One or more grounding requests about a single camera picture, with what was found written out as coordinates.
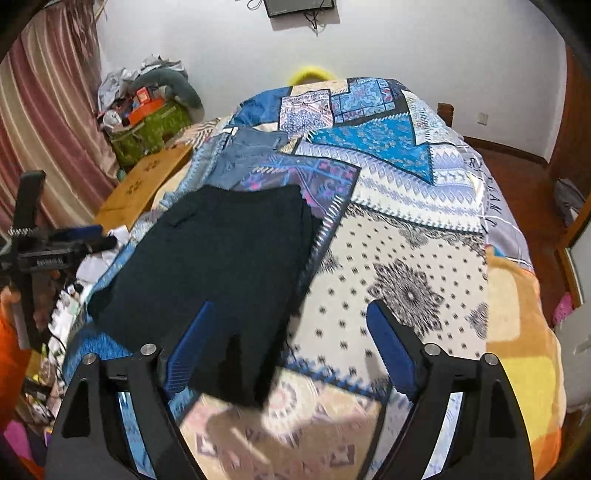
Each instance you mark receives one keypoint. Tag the peach patterned bedsheet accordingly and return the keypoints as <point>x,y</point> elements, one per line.
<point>203,131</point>

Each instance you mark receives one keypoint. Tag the pink object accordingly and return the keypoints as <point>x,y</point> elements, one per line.
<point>564,308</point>

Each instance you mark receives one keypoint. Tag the orange yellow plush blanket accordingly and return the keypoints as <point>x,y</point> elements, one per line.
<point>521,332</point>

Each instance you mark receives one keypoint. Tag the black pants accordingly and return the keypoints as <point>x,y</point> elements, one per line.
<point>221,258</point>

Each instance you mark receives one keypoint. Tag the pile of grey white clothes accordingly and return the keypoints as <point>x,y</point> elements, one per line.
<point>113,83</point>

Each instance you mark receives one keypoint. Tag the small red box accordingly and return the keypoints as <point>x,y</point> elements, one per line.
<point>143,95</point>

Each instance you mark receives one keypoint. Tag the orange box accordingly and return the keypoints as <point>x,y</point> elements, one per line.
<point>147,110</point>

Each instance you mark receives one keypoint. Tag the green patterned storage bag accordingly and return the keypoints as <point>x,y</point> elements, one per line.
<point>143,134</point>

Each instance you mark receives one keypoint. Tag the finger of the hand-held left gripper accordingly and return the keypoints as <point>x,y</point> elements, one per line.
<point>94,244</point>
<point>81,232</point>

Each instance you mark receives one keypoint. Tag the pink striped curtain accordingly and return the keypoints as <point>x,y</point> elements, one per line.
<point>51,115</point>

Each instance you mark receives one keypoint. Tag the orange cloth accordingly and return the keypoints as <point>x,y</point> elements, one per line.
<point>11,350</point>

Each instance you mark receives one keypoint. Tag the white crumpled cloth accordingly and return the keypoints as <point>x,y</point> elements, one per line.
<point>104,263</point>

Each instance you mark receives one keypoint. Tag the magenta cloth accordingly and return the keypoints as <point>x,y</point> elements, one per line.
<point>18,443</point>

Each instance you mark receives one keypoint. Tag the white wall socket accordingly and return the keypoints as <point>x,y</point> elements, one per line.
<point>483,118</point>

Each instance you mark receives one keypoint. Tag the blue denim jeans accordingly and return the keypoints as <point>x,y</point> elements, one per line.
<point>249,157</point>

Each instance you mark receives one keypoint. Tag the small black wall monitor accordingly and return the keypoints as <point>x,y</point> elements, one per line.
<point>300,5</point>

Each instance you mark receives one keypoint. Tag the wooden wardrobe frame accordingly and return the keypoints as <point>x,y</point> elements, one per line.
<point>575,184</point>

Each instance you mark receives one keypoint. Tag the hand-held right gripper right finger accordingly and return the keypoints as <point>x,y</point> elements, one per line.
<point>392,350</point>

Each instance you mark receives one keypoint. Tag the grey plush pillow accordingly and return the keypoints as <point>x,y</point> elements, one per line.
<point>184,87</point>

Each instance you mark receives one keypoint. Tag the blue patchwork quilt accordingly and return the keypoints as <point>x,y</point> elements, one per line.
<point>406,258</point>

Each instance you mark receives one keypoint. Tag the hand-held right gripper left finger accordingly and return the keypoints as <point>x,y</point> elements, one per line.
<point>189,350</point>

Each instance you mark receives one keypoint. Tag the wooden bed post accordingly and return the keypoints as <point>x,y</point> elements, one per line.
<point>445,114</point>

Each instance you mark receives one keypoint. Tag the grey cloth heap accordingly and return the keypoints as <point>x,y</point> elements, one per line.
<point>568,201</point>

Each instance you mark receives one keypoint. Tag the wooden folding lap desk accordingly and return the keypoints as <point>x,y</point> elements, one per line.
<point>143,180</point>

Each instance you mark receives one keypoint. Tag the yellow curved cushion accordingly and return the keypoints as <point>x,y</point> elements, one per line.
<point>309,73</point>

